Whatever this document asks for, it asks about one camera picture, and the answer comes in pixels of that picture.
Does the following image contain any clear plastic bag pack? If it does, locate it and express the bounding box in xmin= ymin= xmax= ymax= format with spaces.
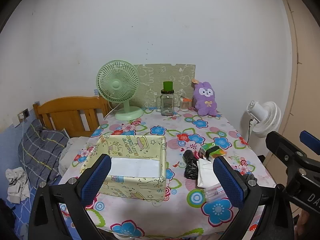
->
xmin=204 ymin=184 xmax=227 ymax=203

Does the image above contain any white fan cable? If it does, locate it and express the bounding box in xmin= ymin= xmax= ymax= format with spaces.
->
xmin=103 ymin=101 xmax=121 ymax=119

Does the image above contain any grey plaid pillow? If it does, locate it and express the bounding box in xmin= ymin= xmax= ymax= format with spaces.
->
xmin=18 ymin=119 xmax=69 ymax=188

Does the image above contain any crumpled white cloth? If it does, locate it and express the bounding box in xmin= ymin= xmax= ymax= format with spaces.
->
xmin=5 ymin=167 xmax=30 ymax=204

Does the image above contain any black drawstring pouch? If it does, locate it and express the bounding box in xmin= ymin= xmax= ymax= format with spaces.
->
xmin=183 ymin=150 xmax=199 ymax=180

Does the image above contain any green tissue pack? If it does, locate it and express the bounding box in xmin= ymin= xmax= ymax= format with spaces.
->
xmin=199 ymin=142 xmax=227 ymax=161

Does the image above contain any white standing fan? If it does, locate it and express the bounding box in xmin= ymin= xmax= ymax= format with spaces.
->
xmin=240 ymin=100 xmax=281 ymax=143

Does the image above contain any glass mason jar mug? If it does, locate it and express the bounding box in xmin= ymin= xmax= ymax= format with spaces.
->
xmin=156 ymin=89 xmax=174 ymax=116

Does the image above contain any yellow fabric storage box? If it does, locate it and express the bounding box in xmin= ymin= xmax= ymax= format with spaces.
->
xmin=80 ymin=135 xmax=166 ymax=200

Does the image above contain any green desk fan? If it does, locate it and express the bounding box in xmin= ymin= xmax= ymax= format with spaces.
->
xmin=96 ymin=60 xmax=143 ymax=121

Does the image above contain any purple plush bunny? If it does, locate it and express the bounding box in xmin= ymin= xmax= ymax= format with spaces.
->
xmin=193 ymin=80 xmax=217 ymax=116

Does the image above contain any floral tablecloth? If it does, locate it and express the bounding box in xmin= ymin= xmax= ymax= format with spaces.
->
xmin=61 ymin=108 xmax=275 ymax=239

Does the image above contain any white cloth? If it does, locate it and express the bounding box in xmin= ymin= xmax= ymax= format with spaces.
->
xmin=197 ymin=159 xmax=219 ymax=189
xmin=5 ymin=167 xmax=30 ymax=204

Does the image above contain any green cup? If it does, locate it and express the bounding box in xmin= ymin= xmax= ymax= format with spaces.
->
xmin=163 ymin=81 xmax=173 ymax=92

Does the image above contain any wall power outlet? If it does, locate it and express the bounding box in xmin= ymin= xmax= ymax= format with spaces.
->
xmin=17 ymin=108 xmax=30 ymax=122

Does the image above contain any green patterned board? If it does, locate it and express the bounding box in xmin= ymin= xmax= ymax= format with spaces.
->
xmin=130 ymin=63 xmax=196 ymax=108

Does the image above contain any cotton swab container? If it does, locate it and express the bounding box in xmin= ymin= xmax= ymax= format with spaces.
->
xmin=180 ymin=96 xmax=192 ymax=112

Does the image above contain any beige wardrobe door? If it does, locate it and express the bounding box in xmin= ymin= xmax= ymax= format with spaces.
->
xmin=263 ymin=0 xmax=320 ymax=215

